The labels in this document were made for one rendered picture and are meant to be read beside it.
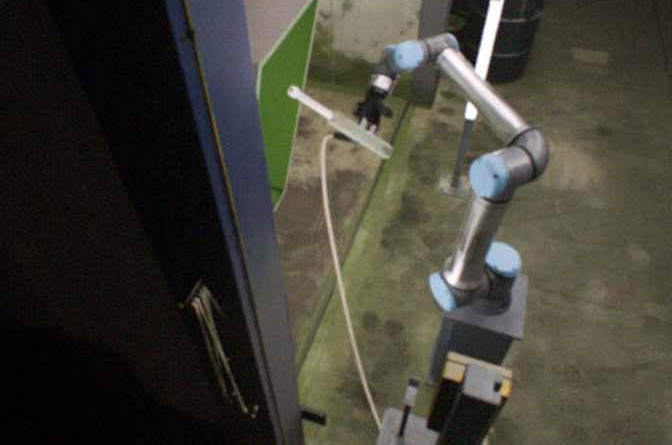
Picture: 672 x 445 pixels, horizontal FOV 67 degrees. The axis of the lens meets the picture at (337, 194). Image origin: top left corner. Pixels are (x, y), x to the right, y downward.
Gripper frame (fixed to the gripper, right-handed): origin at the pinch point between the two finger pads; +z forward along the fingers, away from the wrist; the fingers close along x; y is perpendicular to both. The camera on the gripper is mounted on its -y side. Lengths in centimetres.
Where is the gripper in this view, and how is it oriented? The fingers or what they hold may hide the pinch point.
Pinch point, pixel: (360, 141)
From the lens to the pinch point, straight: 185.5
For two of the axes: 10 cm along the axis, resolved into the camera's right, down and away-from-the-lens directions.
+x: -6.9, -3.6, -6.3
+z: -4.0, 9.1, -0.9
